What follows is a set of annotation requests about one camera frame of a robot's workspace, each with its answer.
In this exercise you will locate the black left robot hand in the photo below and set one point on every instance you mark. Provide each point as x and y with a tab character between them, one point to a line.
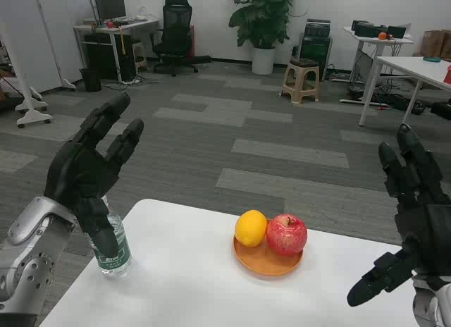
77	172

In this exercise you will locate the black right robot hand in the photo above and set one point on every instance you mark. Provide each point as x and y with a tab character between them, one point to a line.
430	235

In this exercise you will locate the clear water bottle green label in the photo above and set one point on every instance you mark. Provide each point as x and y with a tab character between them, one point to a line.
118	267

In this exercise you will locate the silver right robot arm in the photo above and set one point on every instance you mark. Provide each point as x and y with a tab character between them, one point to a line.
433	306

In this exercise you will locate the black trash bin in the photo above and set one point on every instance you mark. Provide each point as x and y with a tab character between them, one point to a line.
91	78

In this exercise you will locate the white power strip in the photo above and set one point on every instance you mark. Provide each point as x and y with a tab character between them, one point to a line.
131	81

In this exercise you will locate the black under-desk cabinet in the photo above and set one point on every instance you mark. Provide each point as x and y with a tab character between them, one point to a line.
102	59

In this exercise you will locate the small beige stool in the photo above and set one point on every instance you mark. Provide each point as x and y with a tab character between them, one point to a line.
140	55

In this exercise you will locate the white wheeled partition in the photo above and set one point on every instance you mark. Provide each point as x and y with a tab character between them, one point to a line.
21	41

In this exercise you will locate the red apple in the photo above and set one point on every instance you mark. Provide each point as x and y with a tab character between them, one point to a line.
287	235

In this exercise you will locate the white office desk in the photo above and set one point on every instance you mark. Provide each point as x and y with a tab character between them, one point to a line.
141	24

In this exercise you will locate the red container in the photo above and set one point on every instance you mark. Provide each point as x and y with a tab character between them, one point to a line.
448	75

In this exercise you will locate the orange round plate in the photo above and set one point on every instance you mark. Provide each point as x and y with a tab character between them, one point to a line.
264	265

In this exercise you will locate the black computer monitor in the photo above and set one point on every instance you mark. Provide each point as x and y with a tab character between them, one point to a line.
110	6

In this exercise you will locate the white table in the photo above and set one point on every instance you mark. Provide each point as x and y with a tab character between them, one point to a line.
405	64

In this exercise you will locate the teal flat object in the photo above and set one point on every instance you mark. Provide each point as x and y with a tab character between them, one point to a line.
431	59

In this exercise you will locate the black mesh office chair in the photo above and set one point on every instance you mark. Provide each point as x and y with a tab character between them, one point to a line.
176	24

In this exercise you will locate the yellow orange fruit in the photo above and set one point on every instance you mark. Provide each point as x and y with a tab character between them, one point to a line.
250	228

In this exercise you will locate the brown paper bags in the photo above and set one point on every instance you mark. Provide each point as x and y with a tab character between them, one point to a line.
437	43

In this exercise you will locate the small orange object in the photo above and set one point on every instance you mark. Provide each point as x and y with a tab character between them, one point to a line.
382	35

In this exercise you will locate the black equipment case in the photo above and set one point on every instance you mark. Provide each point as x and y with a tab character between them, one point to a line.
396	31
361	28

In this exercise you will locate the beige plastic stool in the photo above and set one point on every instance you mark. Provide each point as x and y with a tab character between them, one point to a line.
303	64

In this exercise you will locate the black green glass cabinet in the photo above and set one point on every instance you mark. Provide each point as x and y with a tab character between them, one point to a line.
315	55

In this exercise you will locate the green plant in white pot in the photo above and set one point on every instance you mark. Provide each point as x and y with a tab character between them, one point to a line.
262	20

